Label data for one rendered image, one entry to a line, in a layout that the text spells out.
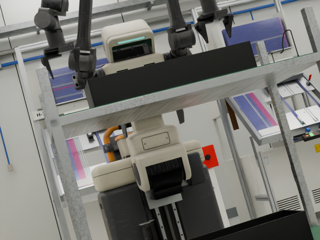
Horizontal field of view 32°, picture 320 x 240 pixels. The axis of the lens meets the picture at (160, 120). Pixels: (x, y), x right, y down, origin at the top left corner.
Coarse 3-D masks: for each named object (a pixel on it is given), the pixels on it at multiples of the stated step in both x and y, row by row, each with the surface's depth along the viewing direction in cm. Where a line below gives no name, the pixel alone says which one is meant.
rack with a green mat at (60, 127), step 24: (312, 24) 180; (264, 48) 221; (312, 48) 182; (240, 72) 173; (264, 72) 175; (288, 72) 190; (48, 96) 161; (144, 96) 166; (168, 96) 168; (192, 96) 180; (216, 96) 203; (48, 120) 202; (72, 120) 161; (96, 120) 172; (120, 120) 193; (288, 144) 218; (72, 168) 160; (72, 192) 159; (72, 216) 199; (312, 216) 216
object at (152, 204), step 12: (192, 156) 255; (156, 168) 238; (168, 168) 239; (180, 168) 239; (192, 168) 254; (156, 180) 237; (168, 180) 239; (180, 180) 242; (192, 180) 254; (204, 180) 255; (156, 192) 243; (168, 192) 244; (180, 192) 245; (156, 204) 255
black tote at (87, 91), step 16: (224, 48) 190; (240, 48) 191; (160, 64) 185; (176, 64) 186; (192, 64) 187; (208, 64) 188; (224, 64) 189; (240, 64) 190; (256, 64) 191; (96, 80) 180; (112, 80) 181; (128, 80) 182; (144, 80) 183; (160, 80) 184; (176, 80) 185; (192, 80) 186; (96, 96) 179; (112, 96) 180; (128, 96) 181
